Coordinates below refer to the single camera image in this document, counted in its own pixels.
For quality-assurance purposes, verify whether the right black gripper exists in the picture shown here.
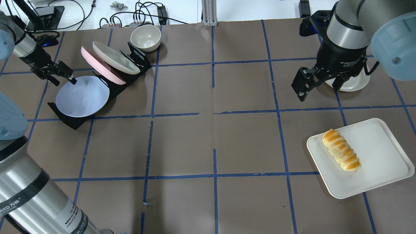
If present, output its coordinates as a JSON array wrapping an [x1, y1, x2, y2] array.
[[291, 44, 367, 102]]

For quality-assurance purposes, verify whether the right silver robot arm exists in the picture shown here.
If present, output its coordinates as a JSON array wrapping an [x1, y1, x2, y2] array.
[[291, 0, 416, 102]]

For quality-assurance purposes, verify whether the cream plate in rack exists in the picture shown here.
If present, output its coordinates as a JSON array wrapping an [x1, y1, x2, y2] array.
[[92, 41, 140, 75]]

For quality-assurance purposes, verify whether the black dish rack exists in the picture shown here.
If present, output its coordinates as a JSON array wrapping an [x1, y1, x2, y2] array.
[[48, 42, 151, 129]]

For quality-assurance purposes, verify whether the cream round plate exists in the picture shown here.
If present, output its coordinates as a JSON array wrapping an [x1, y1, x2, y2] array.
[[339, 68, 371, 92]]

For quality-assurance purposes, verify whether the striped orange bread roll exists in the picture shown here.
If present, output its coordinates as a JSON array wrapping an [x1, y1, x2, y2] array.
[[322, 129, 361, 172]]

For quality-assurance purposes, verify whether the light blue plate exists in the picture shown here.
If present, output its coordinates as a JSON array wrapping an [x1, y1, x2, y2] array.
[[55, 76, 110, 118]]

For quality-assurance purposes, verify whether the aluminium frame post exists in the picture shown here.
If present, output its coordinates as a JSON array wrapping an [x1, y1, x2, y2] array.
[[201, 0, 218, 27]]

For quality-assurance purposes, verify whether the white rectangular tray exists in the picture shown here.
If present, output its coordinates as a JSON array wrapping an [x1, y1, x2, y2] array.
[[306, 118, 415, 199]]

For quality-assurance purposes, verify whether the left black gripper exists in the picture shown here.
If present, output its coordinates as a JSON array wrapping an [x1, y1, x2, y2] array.
[[29, 49, 77, 86]]

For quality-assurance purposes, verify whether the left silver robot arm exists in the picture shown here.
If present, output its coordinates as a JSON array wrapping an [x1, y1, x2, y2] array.
[[0, 12, 112, 234]]

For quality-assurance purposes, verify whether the cream bowl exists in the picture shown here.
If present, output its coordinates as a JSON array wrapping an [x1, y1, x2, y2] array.
[[130, 25, 162, 52]]

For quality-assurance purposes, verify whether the pink plate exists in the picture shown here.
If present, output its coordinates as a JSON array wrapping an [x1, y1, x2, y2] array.
[[81, 46, 126, 85]]

